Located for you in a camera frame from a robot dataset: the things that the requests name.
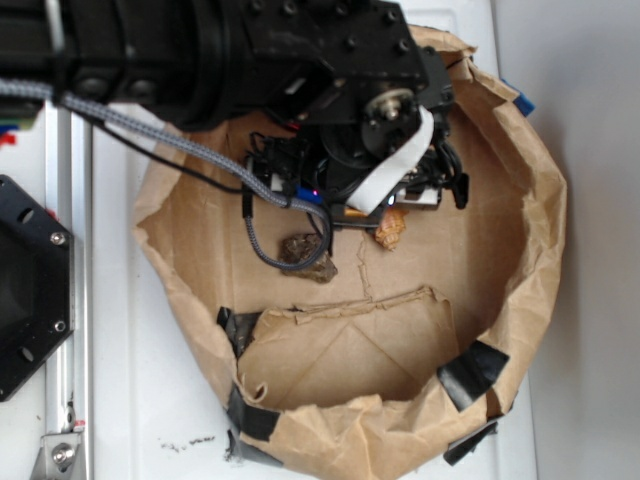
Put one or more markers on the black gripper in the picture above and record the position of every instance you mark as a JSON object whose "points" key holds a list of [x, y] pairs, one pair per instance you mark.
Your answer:
{"points": [[397, 154]]}

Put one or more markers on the orange spiral sea shell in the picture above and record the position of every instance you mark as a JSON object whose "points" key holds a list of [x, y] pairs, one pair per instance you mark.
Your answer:
{"points": [[389, 231]]}

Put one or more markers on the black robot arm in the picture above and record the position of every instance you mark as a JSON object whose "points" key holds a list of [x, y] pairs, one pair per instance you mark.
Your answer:
{"points": [[196, 64]]}

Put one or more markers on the brown rough rock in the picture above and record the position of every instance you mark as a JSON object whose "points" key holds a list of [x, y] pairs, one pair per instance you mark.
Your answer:
{"points": [[297, 249]]}

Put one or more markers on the brown paper bag tray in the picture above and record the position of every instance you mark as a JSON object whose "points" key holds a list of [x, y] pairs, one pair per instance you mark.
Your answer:
{"points": [[403, 352]]}

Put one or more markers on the white plastic tray board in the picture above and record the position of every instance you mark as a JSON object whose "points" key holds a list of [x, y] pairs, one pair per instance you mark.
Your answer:
{"points": [[154, 414]]}

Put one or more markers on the aluminium extrusion rail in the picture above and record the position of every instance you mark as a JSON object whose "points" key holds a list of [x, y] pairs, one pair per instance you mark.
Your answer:
{"points": [[68, 194]]}

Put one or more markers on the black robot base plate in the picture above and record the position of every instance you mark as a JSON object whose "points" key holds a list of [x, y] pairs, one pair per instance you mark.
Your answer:
{"points": [[36, 260]]}

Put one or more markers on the metal corner bracket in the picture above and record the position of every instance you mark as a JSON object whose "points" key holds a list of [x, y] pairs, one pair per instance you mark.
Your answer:
{"points": [[60, 457]]}

